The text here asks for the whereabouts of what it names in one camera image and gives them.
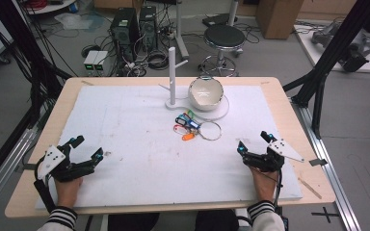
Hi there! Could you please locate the aluminium rail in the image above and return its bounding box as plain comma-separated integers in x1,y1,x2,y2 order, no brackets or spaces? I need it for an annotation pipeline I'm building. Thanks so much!
0,127,39,220
290,97,363,231

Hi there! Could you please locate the person's right hand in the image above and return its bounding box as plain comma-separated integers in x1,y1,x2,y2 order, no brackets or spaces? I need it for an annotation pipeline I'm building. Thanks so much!
250,167,280,203

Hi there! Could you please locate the black metal frame strut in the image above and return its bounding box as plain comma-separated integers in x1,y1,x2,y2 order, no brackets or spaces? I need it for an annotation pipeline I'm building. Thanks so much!
282,0,370,140

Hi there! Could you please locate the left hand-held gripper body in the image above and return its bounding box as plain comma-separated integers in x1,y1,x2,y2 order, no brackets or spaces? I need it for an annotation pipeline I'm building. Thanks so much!
36,142,94,184

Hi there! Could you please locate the white key stand with pegs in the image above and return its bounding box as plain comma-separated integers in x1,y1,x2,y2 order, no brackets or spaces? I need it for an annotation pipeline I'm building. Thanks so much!
158,46,231,122

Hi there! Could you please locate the black tape cross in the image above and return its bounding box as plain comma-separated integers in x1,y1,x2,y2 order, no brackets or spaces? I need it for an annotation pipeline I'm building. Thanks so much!
310,206,340,224

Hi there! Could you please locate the black flat pad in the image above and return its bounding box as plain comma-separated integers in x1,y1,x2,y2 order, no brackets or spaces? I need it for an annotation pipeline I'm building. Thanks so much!
201,13,239,28

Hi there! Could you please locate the white ceramic bowl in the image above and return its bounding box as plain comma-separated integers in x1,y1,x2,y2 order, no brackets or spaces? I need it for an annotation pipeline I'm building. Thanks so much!
188,75,225,113

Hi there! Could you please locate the thin wooden stick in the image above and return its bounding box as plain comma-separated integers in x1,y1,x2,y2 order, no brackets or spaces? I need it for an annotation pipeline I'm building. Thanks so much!
297,177,323,200

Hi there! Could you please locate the white round table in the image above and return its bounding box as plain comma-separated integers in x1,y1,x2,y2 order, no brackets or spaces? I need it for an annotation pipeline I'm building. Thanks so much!
21,0,79,15

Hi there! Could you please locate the grey tape piece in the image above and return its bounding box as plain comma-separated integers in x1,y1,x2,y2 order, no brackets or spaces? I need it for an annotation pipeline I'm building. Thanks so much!
308,158,329,167

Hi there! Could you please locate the black round stool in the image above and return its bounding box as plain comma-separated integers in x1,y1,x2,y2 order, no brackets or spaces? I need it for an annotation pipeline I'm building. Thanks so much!
199,24,247,78

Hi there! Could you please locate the white desk leg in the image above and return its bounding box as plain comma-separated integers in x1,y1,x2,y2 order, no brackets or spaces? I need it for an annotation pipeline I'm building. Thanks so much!
173,0,191,61

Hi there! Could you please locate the slim black computer tower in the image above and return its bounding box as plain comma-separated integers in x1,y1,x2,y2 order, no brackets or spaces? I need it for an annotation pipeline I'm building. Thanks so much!
138,5,159,51

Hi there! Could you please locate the grey robot device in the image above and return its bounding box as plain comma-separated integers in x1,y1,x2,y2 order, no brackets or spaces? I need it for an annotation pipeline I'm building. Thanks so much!
310,21,370,73

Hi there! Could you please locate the person's left leg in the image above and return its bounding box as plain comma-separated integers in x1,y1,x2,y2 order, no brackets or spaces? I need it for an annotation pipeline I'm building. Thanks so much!
107,212,161,231

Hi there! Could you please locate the white foam mat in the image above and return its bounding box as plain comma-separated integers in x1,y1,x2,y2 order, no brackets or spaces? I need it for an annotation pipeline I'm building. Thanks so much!
34,84,304,212

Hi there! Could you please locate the person's right leg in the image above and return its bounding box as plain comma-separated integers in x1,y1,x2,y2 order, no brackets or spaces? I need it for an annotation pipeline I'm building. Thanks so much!
195,209,240,231

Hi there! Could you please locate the white platform board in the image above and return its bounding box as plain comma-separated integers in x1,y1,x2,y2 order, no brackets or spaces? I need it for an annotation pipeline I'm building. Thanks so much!
293,20,370,74

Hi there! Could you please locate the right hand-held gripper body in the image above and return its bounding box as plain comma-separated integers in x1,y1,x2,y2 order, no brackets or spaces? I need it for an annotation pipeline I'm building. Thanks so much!
244,138,305,173

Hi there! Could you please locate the large black computer tower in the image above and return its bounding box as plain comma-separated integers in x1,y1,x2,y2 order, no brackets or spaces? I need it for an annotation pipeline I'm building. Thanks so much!
110,7,140,63

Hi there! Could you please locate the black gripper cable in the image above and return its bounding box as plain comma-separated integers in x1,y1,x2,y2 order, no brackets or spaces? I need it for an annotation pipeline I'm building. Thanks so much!
271,168,286,211

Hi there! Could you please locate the black gripper wrist strap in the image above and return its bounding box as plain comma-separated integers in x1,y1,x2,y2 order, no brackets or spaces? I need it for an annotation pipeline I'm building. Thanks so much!
33,178,58,214

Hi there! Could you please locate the person's left hand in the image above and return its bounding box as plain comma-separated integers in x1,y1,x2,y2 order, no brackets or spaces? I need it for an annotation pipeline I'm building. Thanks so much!
54,176,84,209

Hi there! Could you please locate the coiled black cable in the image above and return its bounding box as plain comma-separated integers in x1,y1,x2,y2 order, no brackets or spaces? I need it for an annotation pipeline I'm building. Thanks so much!
146,48,171,71

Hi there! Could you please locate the person's leg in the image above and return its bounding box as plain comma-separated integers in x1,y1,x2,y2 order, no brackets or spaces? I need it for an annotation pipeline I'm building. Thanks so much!
107,212,161,231
195,209,240,231

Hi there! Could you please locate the black frame with cables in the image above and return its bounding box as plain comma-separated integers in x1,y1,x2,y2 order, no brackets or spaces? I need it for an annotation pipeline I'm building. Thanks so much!
0,0,73,129

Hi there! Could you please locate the brown cardboard box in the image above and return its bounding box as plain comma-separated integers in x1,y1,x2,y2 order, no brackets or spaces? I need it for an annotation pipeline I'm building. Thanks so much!
255,0,305,40

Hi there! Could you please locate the clear plastic sheet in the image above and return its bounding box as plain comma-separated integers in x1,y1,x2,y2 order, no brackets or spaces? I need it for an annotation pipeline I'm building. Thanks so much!
53,12,106,34

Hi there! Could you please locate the key ring with colourful tags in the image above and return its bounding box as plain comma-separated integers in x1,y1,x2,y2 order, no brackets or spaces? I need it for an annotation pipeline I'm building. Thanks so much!
172,110,223,142

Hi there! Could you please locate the white power supply box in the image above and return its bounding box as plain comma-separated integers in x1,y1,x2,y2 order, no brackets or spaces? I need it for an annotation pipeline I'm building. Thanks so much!
92,50,110,73
83,50,100,72

